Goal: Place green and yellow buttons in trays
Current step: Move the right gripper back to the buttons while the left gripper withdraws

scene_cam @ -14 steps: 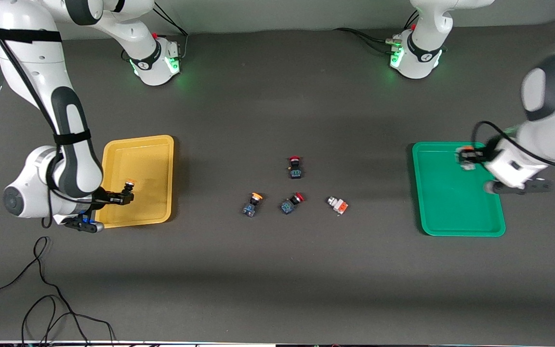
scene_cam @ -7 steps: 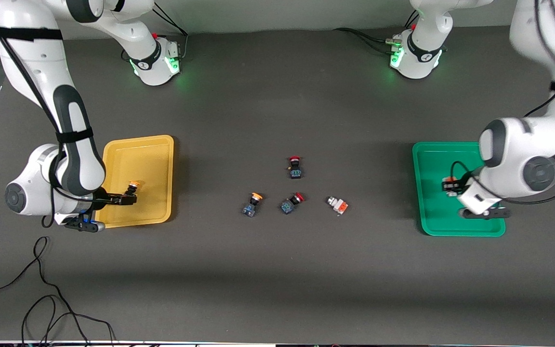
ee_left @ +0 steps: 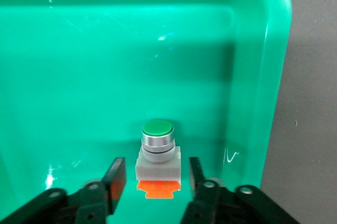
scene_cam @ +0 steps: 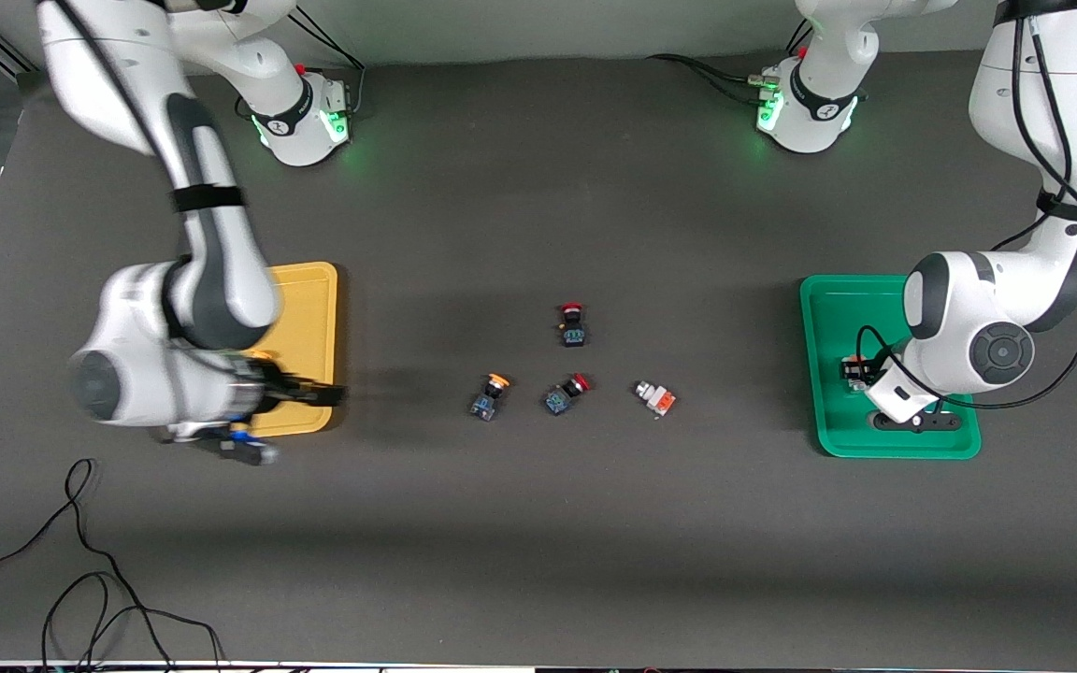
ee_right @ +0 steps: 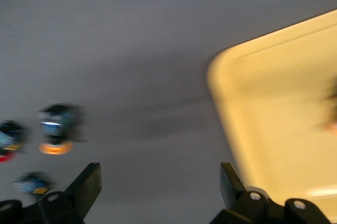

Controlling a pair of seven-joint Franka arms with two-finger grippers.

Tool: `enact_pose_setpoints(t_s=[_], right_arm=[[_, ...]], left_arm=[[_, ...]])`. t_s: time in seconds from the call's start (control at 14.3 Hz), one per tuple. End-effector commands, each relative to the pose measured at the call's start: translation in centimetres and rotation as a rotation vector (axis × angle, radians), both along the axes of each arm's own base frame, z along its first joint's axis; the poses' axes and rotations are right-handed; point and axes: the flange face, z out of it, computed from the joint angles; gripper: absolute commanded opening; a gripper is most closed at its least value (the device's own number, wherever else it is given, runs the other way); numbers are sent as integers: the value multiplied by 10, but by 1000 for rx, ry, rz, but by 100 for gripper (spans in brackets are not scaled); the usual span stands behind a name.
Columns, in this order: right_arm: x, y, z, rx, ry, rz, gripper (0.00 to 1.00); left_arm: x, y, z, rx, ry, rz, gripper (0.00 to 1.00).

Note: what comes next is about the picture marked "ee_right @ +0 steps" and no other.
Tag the yellow push button switch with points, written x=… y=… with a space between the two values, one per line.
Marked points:
x=56 y=126
x=331 y=105

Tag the red push button switch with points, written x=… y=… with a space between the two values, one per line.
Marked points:
x=10 y=139
x=33 y=185

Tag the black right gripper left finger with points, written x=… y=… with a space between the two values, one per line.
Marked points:
x=84 y=189

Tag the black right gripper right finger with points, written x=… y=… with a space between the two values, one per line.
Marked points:
x=231 y=189

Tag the yellow plastic tray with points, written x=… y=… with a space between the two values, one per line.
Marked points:
x=276 y=102

